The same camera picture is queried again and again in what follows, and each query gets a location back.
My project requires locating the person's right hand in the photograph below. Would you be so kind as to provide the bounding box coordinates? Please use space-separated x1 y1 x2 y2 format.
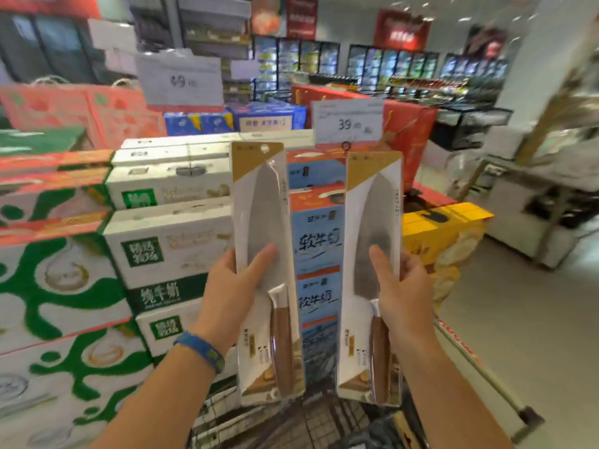
368 244 439 356

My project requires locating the person's left hand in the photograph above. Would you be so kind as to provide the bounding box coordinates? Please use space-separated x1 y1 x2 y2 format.
192 243 278 357

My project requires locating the yellow packaged cleaver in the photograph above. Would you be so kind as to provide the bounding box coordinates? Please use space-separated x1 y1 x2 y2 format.
392 411 424 449

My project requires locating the grey wire shopping cart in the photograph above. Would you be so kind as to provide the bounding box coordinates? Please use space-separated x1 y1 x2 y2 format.
187 312 546 449

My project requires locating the person's left forearm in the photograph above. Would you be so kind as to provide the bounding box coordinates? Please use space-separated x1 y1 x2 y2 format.
91 343 221 449

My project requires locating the person's right forearm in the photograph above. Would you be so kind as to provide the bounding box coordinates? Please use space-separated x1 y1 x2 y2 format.
397 340 514 449

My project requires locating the blue wristband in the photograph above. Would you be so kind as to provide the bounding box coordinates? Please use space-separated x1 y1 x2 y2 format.
173 331 226 375

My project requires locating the stack of dark green cartons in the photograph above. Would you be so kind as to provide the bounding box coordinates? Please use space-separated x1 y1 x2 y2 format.
102 129 315 449

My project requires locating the stack of light blue cartons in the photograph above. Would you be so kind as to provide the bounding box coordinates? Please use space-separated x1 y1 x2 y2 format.
286 149 347 370

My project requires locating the white display table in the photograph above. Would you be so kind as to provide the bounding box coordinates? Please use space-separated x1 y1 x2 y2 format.
460 149 599 269

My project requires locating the stack of green swirl cartons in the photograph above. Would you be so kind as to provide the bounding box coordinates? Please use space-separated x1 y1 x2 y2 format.
0 149 155 449

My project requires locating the red carton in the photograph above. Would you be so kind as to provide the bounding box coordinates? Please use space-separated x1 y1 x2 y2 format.
291 84 439 192

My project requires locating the stack of dark blue cartons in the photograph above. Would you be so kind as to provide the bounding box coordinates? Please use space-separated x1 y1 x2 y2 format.
163 103 308 136

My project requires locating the row of black chest freezers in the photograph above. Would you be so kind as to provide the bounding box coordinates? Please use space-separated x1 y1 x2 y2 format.
421 90 514 150

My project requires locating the large white price sign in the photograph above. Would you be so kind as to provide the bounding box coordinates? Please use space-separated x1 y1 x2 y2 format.
312 99 384 149
135 53 225 113

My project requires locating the small white hanging sign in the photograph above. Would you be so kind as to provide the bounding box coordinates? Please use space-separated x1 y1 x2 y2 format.
229 59 261 81
105 49 141 75
87 18 139 54

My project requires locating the lit glass-door fridge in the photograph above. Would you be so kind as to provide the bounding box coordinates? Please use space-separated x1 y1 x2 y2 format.
346 45 440 94
439 53 509 80
252 36 340 101

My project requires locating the stack of green-topped cartons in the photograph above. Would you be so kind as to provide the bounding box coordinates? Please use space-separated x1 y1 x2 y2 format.
0 125 90 157

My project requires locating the stack of orange cartons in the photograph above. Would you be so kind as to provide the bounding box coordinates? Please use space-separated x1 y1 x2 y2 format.
0 84 167 150

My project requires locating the dark food poster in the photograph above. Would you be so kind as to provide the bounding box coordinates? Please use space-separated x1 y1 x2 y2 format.
463 25 509 61

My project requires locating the orange food poster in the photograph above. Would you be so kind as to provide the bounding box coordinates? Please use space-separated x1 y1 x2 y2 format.
251 0 281 36

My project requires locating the narrow red banner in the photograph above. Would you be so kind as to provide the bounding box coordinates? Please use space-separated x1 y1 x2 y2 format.
286 0 319 41

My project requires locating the row of dark glass-door fridges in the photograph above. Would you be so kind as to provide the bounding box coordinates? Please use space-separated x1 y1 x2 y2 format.
0 13 109 85

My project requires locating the small red wall sign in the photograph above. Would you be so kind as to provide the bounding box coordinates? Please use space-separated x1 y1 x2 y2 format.
373 9 431 51

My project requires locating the large red wall sign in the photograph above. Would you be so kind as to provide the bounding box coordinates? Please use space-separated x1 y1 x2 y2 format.
0 0 102 19

